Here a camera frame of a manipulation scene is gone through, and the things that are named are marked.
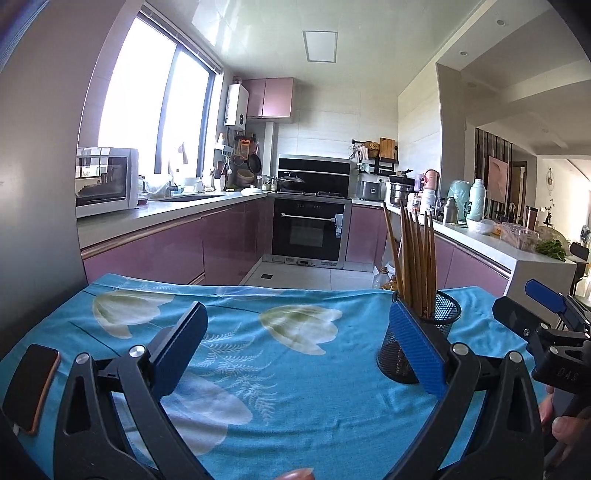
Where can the clear plastic container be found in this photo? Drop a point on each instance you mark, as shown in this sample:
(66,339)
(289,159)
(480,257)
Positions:
(519,236)

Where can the white water heater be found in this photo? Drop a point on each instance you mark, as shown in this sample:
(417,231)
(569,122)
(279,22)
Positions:
(237,105)

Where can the green leafy vegetables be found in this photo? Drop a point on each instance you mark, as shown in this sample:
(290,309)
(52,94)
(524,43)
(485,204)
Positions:
(551,250)

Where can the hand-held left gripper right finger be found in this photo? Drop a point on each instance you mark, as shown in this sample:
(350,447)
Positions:
(415,350)

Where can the kitchen window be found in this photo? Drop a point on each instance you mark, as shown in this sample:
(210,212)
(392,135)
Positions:
(138,101)

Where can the black wok with lid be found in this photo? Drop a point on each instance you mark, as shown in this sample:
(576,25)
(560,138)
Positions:
(291,183)

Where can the wall clock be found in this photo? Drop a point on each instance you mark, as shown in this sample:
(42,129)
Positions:
(551,178)

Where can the smartphone with orange case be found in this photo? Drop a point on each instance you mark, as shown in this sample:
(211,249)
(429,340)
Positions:
(32,387)

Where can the wooden cutting board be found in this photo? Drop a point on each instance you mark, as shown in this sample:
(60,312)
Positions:
(387,147)

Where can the mint thermos flask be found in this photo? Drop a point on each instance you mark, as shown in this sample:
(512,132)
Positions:
(476,201)

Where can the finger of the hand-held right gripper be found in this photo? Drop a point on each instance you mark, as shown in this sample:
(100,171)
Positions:
(545,293)
(512,314)

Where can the plastic oil bottle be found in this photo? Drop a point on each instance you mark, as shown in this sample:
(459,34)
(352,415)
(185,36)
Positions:
(382,278)

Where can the black built-in oven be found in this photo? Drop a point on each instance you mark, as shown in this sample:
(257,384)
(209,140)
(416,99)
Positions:
(307,230)

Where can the pink kettle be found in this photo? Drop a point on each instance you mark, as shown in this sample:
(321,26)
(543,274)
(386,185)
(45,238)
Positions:
(430,179)

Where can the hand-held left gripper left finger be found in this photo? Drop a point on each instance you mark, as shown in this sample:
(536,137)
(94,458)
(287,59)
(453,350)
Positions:
(178,350)

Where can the white lidded dish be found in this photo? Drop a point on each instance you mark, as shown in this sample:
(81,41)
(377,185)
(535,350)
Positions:
(252,190)

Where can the pink wall cabinet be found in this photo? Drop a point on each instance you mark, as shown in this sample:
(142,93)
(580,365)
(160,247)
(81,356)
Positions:
(272,99)

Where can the person's left hand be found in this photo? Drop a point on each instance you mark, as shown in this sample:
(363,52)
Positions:
(298,474)

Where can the black wall rack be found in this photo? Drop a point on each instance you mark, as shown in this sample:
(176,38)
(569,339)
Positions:
(385,161)

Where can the ceiling light panel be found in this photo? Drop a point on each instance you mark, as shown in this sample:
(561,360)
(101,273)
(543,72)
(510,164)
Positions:
(320,45)

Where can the framed wall picture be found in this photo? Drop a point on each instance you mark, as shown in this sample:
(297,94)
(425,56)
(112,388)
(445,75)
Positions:
(498,179)

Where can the blue floral tablecloth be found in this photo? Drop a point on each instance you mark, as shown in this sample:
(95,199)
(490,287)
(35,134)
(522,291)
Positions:
(277,369)

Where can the steel rice cooker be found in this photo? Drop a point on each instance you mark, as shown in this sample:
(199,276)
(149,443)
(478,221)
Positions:
(370,190)

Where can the bunch of wooden chopsticks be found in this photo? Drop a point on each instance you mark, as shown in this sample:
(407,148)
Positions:
(411,258)

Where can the black range hood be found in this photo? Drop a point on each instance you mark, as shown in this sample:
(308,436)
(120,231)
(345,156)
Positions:
(323,168)

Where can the steel thermos bottle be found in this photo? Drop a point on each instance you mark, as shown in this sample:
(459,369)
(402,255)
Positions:
(450,212)

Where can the white bowl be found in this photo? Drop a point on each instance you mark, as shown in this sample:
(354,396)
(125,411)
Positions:
(480,226)

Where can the pink base cabinet run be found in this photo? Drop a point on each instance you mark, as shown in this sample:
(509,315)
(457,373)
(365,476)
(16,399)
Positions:
(184,249)
(364,230)

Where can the black mesh utensil holder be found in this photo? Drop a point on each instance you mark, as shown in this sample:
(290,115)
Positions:
(443,318)

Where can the mint electric kettle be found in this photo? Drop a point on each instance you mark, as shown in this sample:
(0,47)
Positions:
(458,198)

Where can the person's right hand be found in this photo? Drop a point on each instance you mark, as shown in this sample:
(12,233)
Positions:
(568,427)

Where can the hanging frying pan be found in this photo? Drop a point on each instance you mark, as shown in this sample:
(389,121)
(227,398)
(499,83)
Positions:
(255,165)

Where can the steel stock pot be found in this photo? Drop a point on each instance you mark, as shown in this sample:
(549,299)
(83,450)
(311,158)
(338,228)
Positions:
(400,191)

